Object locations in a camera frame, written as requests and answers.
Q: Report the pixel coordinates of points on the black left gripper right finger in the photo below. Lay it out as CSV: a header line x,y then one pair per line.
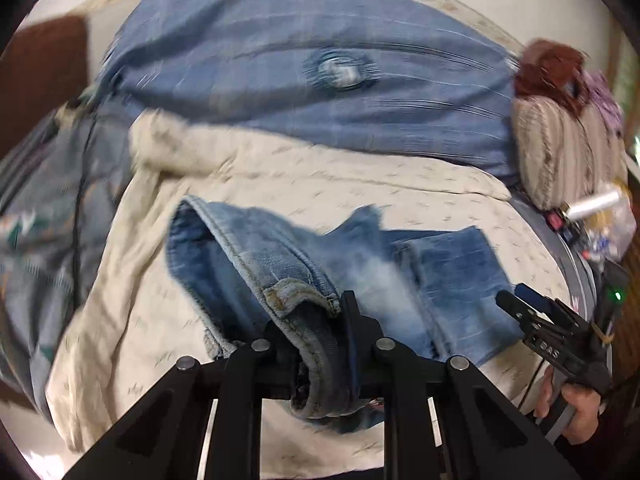
x,y
442,420

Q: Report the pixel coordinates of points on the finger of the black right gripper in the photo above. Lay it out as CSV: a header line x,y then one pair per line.
x,y
557,312
528,319

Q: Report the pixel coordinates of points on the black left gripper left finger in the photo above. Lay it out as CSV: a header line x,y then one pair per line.
x,y
199,420

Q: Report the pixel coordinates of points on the blue denim jeans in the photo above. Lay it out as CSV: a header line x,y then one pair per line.
x,y
246,268

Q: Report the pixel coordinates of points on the right hand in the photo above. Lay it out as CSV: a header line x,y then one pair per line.
x,y
586,403

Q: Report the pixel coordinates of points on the small red box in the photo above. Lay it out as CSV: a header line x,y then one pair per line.
x,y
555,220

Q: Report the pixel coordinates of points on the clear plastic bag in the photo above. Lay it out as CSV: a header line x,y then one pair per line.
x,y
608,234

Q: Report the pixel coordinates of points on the white plastic roll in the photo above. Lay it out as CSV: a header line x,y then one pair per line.
x,y
590,205

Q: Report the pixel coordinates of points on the cream leaf-print bed sheet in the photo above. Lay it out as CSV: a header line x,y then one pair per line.
x,y
137,322

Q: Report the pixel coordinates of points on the striped beige pillow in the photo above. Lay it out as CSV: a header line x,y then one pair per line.
x,y
563,158

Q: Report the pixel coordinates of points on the purple cloth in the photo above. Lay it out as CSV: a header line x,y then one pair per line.
x,y
603,99

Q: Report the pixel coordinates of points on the dark red cloth bag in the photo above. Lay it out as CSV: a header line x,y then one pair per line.
x,y
554,71

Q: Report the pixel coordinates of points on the grey patterned blanket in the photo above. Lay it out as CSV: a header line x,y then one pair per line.
x,y
60,188

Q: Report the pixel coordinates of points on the blue plaid duvet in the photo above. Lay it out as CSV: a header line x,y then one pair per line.
x,y
381,76

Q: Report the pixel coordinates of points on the brown headboard cushion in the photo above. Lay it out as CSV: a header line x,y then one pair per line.
x,y
43,66

